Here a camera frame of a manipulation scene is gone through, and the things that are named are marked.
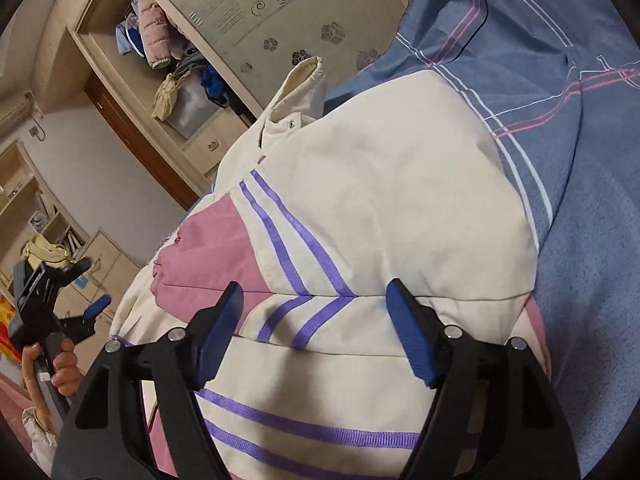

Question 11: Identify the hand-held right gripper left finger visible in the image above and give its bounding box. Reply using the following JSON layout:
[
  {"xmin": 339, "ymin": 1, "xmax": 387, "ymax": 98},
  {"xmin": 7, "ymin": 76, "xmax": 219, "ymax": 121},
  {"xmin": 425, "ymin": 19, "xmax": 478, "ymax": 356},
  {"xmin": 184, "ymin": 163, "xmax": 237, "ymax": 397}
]
[{"xmin": 50, "ymin": 281, "xmax": 244, "ymax": 480}]

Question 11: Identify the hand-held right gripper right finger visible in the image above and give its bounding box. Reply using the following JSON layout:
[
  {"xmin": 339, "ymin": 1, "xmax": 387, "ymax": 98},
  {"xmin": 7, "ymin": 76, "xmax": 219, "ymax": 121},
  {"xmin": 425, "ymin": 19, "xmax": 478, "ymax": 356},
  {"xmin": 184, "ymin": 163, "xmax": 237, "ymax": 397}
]
[{"xmin": 386, "ymin": 278, "xmax": 582, "ymax": 480}]

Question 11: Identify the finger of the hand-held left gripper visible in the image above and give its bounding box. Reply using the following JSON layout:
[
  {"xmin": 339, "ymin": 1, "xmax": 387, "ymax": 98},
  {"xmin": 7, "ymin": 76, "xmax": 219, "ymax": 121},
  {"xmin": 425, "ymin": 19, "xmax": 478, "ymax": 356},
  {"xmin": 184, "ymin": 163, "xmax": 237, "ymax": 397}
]
[
  {"xmin": 60, "ymin": 294, "xmax": 113, "ymax": 342},
  {"xmin": 54, "ymin": 257, "xmax": 93, "ymax": 286}
]

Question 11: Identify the cream pink purple-striped jacket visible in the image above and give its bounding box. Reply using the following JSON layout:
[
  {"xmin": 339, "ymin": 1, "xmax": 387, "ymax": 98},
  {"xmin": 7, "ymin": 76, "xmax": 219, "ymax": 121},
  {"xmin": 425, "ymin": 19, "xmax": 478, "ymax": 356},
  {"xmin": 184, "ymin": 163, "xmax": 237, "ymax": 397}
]
[{"xmin": 111, "ymin": 55, "xmax": 552, "ymax": 480}]

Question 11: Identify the person's left forearm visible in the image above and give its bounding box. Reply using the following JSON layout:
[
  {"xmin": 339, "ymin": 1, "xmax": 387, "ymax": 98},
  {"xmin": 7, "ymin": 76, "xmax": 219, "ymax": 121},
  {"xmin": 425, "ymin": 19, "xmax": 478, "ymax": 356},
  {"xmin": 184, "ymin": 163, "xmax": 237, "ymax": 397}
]
[{"xmin": 21, "ymin": 360, "xmax": 63, "ymax": 461}]

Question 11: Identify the person's left hand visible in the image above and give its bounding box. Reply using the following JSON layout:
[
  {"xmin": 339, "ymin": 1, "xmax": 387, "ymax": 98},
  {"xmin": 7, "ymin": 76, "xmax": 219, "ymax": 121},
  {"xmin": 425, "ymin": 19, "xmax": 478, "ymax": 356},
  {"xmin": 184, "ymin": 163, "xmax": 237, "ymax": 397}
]
[{"xmin": 21, "ymin": 337, "xmax": 84, "ymax": 398}]

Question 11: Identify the yellow cloth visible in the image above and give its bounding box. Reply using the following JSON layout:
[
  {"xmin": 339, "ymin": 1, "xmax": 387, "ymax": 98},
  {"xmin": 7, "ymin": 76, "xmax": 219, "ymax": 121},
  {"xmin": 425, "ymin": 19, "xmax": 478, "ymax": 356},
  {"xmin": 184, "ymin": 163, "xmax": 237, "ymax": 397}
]
[{"xmin": 24, "ymin": 239, "xmax": 73, "ymax": 270}]

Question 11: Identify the orange red cloth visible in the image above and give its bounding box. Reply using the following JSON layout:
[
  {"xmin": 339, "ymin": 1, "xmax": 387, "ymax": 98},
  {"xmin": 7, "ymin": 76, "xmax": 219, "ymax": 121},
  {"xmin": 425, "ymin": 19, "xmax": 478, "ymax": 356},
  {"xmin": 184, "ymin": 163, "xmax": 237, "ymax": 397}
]
[{"xmin": 0, "ymin": 294, "xmax": 23, "ymax": 358}]

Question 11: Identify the wooden shelf cabinet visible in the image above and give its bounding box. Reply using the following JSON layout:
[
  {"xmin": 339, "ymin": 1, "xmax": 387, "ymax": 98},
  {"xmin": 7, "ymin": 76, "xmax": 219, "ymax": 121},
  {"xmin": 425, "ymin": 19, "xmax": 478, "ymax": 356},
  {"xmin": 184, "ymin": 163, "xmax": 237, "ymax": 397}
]
[{"xmin": 0, "ymin": 140, "xmax": 143, "ymax": 356}]

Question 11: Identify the air conditioner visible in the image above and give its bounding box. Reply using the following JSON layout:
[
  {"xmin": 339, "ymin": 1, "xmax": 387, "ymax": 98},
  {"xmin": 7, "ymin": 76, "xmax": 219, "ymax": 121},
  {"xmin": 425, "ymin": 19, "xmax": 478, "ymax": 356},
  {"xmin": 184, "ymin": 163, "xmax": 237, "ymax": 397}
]
[{"xmin": 0, "ymin": 92, "xmax": 35, "ymax": 133}]

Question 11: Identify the pale yellow garment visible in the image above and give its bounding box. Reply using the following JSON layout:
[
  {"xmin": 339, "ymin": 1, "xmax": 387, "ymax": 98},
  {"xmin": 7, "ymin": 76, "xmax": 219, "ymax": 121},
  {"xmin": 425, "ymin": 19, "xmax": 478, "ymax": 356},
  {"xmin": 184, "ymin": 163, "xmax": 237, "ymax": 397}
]
[{"xmin": 152, "ymin": 73, "xmax": 182, "ymax": 122}]

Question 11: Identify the grey storage box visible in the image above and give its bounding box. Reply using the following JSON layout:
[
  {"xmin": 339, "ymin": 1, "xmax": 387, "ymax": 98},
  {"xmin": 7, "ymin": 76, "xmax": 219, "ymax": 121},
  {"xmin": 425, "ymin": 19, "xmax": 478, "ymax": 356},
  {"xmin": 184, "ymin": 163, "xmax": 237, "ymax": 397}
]
[{"xmin": 166, "ymin": 82, "xmax": 223, "ymax": 139}]

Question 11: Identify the wooden wardrobe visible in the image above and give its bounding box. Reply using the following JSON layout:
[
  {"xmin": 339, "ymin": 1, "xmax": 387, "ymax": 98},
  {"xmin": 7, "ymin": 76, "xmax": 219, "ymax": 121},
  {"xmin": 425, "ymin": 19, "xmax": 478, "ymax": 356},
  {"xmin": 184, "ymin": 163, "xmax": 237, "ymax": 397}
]
[{"xmin": 37, "ymin": 0, "xmax": 411, "ymax": 211}]

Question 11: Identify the royal blue cloth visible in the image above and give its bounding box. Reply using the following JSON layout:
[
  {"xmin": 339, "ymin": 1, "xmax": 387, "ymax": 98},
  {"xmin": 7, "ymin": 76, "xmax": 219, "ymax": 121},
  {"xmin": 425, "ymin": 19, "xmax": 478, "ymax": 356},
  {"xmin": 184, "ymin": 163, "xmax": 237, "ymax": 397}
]
[{"xmin": 200, "ymin": 66, "xmax": 228, "ymax": 107}]

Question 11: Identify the blue white garment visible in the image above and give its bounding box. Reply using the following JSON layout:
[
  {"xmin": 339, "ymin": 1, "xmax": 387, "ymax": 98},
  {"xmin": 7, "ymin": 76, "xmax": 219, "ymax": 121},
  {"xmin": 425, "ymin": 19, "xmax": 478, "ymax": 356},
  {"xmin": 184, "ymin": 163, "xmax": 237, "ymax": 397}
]
[{"xmin": 115, "ymin": 12, "xmax": 146, "ymax": 58}]

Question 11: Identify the blue plaid bed sheet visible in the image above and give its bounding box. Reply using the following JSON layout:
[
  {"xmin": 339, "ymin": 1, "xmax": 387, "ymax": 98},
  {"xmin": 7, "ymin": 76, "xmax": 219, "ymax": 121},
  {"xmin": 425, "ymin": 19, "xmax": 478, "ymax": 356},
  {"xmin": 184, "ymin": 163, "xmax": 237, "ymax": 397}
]
[{"xmin": 322, "ymin": 0, "xmax": 640, "ymax": 480}]

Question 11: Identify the pink puffer jacket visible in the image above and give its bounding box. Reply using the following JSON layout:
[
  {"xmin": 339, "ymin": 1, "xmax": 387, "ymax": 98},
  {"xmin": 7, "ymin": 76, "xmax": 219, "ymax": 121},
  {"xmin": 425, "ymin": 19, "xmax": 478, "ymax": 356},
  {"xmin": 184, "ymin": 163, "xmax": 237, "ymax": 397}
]
[{"xmin": 137, "ymin": 0, "xmax": 176, "ymax": 70}]

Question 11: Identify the frosted floral sliding wardrobe door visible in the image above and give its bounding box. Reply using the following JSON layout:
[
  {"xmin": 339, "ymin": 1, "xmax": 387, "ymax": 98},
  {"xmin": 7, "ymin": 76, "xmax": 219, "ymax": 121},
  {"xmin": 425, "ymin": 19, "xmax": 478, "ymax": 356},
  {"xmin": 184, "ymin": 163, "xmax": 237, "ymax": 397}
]
[{"xmin": 120, "ymin": 0, "xmax": 411, "ymax": 113}]

